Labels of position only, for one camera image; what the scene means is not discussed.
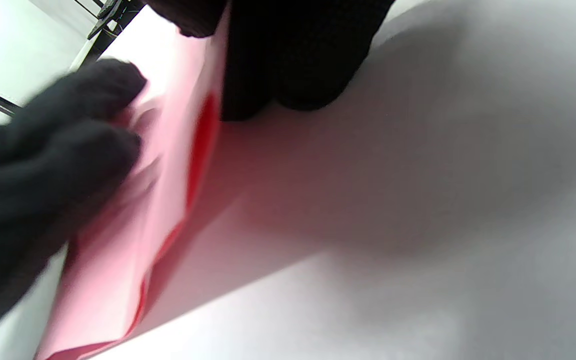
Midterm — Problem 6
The person's left hand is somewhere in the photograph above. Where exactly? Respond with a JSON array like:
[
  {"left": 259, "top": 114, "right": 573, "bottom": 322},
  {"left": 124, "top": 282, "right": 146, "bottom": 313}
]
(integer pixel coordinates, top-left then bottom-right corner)
[{"left": 0, "top": 58, "right": 148, "bottom": 344}]

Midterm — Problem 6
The person's right hand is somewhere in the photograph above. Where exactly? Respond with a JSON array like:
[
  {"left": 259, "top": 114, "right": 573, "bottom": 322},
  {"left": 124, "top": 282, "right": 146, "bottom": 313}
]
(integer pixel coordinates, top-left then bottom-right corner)
[{"left": 145, "top": 0, "right": 397, "bottom": 122}]

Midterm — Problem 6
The black rolling computer stand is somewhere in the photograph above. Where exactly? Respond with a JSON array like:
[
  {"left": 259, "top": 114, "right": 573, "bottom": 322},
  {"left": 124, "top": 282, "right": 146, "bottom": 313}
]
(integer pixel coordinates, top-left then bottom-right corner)
[{"left": 70, "top": 0, "right": 147, "bottom": 67}]

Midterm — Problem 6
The pink cloth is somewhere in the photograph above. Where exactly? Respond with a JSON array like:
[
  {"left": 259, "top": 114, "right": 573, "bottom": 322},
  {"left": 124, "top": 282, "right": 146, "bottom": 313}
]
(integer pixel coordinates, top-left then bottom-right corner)
[{"left": 34, "top": 0, "right": 232, "bottom": 360}]

